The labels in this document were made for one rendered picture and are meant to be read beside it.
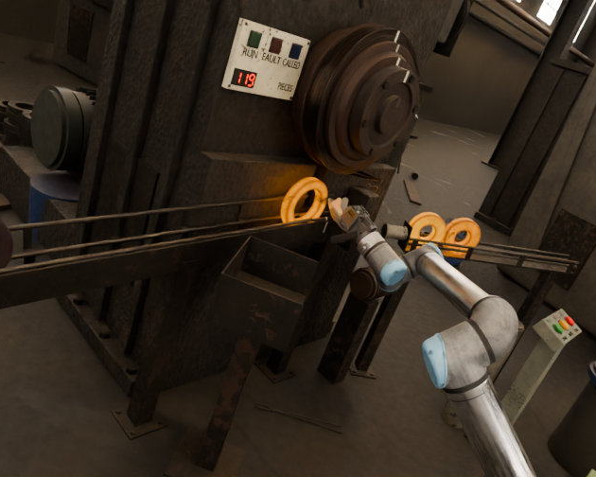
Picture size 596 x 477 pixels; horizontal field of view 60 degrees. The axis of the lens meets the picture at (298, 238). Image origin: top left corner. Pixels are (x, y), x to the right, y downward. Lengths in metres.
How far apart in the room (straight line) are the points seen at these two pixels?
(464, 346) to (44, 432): 1.21
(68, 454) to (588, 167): 3.64
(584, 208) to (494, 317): 2.91
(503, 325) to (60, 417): 1.30
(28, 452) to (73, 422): 0.15
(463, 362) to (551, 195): 3.08
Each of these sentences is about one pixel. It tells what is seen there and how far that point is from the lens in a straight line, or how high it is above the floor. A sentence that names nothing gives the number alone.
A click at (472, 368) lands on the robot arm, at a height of 0.71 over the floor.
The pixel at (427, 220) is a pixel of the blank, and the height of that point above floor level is 0.76.
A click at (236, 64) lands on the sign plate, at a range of 1.45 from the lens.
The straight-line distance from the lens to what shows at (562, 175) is 4.25.
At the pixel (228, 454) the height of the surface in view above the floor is 0.01.
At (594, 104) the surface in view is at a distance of 4.25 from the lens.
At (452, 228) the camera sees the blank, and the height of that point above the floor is 0.75.
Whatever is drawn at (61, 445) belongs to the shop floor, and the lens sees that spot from 1.73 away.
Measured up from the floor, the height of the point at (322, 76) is 1.16.
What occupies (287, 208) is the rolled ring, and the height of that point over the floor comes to 0.74.
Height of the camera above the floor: 1.29
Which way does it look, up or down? 22 degrees down
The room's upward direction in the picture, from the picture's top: 20 degrees clockwise
